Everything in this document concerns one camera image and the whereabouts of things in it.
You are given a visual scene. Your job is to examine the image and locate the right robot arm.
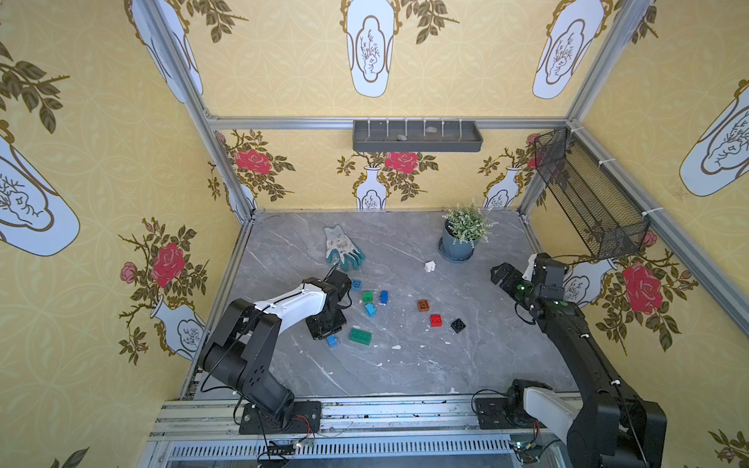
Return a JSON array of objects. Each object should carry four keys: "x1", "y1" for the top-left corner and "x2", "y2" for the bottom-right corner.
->
[{"x1": 491, "y1": 253, "x2": 667, "y2": 467}]

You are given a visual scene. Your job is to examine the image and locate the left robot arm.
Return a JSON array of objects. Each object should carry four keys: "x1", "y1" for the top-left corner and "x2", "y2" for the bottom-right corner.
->
[{"x1": 198, "y1": 268, "x2": 352, "y2": 428}]

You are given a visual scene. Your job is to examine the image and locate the green 2x4 brick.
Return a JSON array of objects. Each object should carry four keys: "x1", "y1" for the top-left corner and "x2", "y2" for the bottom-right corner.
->
[{"x1": 348, "y1": 328, "x2": 373, "y2": 346}]

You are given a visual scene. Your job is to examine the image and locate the potted plant grey pot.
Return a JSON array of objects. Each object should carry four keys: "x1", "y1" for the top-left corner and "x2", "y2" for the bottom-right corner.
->
[{"x1": 438, "y1": 203, "x2": 495, "y2": 263}]

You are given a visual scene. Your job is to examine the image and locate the black 2x2 brick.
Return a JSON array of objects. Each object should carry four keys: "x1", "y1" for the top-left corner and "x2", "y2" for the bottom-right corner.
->
[{"x1": 451, "y1": 319, "x2": 466, "y2": 333}]

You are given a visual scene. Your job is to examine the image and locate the green white work glove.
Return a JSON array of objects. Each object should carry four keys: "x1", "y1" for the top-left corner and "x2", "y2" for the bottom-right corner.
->
[{"x1": 324, "y1": 225, "x2": 366, "y2": 271}]

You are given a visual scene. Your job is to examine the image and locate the red 2x2 brick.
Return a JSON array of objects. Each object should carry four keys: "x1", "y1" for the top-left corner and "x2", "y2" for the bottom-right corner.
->
[{"x1": 429, "y1": 314, "x2": 443, "y2": 328}]

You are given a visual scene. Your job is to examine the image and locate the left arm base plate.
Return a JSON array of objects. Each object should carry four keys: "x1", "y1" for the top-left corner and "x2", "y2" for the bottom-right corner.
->
[{"x1": 239, "y1": 400, "x2": 322, "y2": 435}]

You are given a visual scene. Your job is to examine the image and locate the black wire mesh basket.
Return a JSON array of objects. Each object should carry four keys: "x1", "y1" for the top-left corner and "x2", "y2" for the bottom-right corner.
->
[{"x1": 532, "y1": 129, "x2": 650, "y2": 259}]

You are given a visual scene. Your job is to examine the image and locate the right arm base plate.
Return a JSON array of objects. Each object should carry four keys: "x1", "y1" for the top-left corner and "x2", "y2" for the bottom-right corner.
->
[{"x1": 471, "y1": 395, "x2": 532, "y2": 430}]

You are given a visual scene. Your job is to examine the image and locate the aluminium front rail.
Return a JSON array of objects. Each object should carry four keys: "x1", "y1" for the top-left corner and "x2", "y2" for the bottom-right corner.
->
[{"x1": 138, "y1": 390, "x2": 572, "y2": 467}]

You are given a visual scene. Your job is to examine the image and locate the grey wall shelf tray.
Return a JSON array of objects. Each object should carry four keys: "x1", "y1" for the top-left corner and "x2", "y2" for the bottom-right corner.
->
[{"x1": 352, "y1": 118, "x2": 484, "y2": 153}]

